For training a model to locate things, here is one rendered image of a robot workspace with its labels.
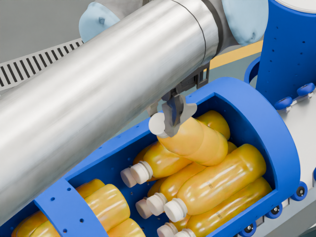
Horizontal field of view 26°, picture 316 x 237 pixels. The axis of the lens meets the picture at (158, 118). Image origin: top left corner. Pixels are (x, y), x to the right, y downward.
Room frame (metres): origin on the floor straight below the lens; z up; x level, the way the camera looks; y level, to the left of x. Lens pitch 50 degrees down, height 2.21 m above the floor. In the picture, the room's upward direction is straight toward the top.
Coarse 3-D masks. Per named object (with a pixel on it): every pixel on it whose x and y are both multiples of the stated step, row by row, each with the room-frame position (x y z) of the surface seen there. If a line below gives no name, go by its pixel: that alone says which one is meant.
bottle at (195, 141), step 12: (192, 120) 0.76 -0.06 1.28; (180, 132) 0.73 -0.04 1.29; (192, 132) 0.74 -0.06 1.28; (204, 132) 0.77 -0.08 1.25; (216, 132) 0.81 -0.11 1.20; (168, 144) 0.72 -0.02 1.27; (180, 144) 0.72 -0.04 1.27; (192, 144) 0.73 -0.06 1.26; (204, 144) 0.75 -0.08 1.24; (216, 144) 0.77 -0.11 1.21; (192, 156) 0.74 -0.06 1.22; (204, 156) 0.75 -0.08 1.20; (216, 156) 0.77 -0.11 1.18
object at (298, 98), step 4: (312, 92) 1.12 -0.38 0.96; (300, 96) 1.14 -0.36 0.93; (304, 96) 1.12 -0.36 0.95; (308, 96) 1.11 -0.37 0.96; (296, 100) 1.12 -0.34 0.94; (300, 100) 1.11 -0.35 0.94; (292, 104) 1.11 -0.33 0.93; (284, 108) 1.08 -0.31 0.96; (288, 108) 1.07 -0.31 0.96; (280, 112) 1.07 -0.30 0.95
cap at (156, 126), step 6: (156, 114) 0.75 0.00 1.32; (162, 114) 0.74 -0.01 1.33; (150, 120) 0.74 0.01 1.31; (156, 120) 0.74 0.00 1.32; (162, 120) 0.73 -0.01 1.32; (150, 126) 0.73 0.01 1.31; (156, 126) 0.73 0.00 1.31; (162, 126) 0.72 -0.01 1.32; (156, 132) 0.72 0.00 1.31; (162, 132) 0.71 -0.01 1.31
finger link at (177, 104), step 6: (174, 90) 0.71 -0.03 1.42; (174, 96) 0.70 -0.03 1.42; (180, 96) 0.71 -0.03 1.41; (168, 102) 0.71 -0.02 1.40; (174, 102) 0.70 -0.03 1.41; (180, 102) 0.70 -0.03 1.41; (174, 108) 0.70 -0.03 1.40; (180, 108) 0.70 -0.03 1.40; (174, 114) 0.70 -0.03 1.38; (180, 114) 0.70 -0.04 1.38; (174, 120) 0.69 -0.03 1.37; (180, 120) 0.71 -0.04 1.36
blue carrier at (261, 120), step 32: (192, 96) 0.89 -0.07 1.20; (224, 96) 0.87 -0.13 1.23; (256, 96) 0.87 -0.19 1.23; (256, 128) 0.80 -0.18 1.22; (96, 160) 0.73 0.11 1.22; (128, 160) 0.85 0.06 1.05; (288, 160) 0.76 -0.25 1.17; (64, 192) 0.65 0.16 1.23; (128, 192) 0.81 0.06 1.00; (288, 192) 0.75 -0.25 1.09; (64, 224) 0.59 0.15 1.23; (96, 224) 0.59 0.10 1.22; (160, 224) 0.75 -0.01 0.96; (224, 224) 0.66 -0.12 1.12
